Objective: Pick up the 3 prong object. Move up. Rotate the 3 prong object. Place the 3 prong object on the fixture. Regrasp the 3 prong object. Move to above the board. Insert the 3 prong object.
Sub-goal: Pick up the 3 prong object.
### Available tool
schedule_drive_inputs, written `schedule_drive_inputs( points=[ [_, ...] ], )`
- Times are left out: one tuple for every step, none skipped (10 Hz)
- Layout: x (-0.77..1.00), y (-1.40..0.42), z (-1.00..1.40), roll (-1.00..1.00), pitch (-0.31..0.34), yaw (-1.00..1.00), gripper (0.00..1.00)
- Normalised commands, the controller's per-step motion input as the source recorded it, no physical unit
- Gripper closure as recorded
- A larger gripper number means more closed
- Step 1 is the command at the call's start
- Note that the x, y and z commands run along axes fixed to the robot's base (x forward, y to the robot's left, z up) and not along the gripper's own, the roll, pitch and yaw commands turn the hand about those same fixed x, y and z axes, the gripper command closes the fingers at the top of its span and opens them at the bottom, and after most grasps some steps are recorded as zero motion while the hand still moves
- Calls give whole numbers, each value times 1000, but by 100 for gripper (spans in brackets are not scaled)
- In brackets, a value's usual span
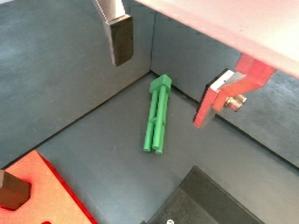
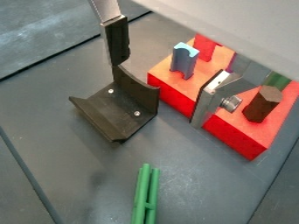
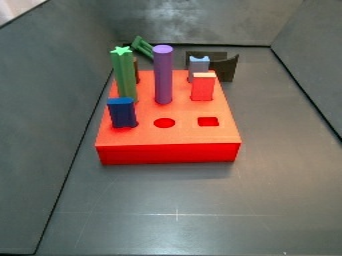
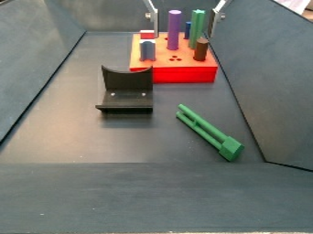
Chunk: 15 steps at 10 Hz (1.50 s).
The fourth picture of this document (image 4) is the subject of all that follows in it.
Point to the brown cylinder peg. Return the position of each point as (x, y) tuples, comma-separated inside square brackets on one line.
[(200, 49)]

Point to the red peg board block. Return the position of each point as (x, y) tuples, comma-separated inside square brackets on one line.
[(173, 66)]

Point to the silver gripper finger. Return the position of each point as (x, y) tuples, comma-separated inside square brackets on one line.
[(152, 16), (215, 17)]

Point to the black fixture bracket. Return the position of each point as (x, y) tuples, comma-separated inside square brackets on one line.
[(128, 91)]

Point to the blue cylinder peg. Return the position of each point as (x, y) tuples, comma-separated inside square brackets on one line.
[(187, 29)]

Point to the tall green star peg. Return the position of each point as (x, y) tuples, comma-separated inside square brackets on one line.
[(196, 26)]

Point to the green three prong object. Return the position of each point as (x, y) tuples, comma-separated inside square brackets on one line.
[(228, 147)]

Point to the red and white block peg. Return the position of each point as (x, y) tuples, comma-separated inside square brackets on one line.
[(145, 34)]

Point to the grey-blue fluted peg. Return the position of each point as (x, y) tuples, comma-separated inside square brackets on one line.
[(147, 49)]

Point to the purple cylinder peg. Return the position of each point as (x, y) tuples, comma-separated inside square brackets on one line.
[(172, 29)]

